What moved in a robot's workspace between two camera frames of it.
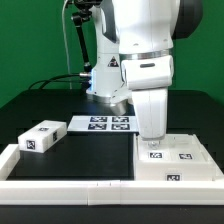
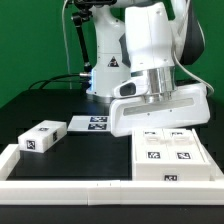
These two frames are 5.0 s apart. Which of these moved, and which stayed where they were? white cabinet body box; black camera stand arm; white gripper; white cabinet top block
Moved: white gripper
Stayed: black camera stand arm; white cabinet top block; white cabinet body box
